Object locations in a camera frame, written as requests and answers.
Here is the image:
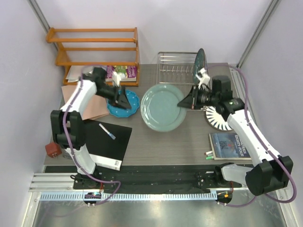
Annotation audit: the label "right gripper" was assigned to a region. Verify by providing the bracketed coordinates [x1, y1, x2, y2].
[178, 85, 220, 109]

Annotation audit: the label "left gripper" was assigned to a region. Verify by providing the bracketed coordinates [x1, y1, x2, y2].
[95, 84, 132, 110]

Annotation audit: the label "blue polka dot plate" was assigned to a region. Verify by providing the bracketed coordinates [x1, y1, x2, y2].
[107, 89, 140, 118]

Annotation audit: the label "white blue striped plate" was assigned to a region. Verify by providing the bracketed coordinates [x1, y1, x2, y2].
[205, 106, 233, 131]

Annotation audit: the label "grey-green ceramic plate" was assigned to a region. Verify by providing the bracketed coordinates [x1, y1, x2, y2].
[140, 84, 187, 132]

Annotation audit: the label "wire dish rack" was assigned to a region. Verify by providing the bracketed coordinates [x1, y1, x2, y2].
[156, 51, 211, 112]

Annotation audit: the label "dark blue glazed plate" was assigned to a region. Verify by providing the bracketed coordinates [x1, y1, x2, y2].
[193, 48, 207, 85]

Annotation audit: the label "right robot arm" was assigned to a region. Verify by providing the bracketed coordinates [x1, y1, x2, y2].
[178, 73, 294, 196]

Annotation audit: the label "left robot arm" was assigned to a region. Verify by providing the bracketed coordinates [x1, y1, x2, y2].
[50, 66, 131, 189]

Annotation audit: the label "wooden shelf rack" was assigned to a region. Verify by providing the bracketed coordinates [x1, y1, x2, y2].
[46, 27, 140, 87]

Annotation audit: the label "pink paper folder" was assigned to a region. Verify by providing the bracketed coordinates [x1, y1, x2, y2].
[62, 85, 109, 120]

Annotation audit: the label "purple green paperback book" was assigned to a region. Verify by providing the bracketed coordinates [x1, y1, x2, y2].
[102, 65, 137, 82]

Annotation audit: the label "white blue pen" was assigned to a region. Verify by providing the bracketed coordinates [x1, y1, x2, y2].
[98, 123, 116, 140]

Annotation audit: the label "black notebook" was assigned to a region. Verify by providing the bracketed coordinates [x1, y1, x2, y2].
[73, 119, 132, 174]

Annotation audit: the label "clear plastic sleeve papers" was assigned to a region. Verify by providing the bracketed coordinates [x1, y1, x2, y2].
[66, 66, 95, 83]

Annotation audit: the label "blue hardcover book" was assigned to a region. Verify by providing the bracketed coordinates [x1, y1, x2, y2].
[209, 132, 251, 160]

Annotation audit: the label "red cube adapter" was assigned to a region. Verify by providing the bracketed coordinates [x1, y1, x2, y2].
[45, 142, 62, 158]

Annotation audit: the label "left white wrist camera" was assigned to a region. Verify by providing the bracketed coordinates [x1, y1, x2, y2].
[112, 71, 123, 87]

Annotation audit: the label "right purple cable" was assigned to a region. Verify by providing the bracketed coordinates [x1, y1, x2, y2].
[205, 63, 298, 209]

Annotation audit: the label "purple cable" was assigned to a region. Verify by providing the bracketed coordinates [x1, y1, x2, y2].
[51, 65, 123, 217]
[205, 63, 298, 209]

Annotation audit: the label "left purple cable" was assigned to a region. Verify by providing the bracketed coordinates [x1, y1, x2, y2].
[51, 65, 123, 217]

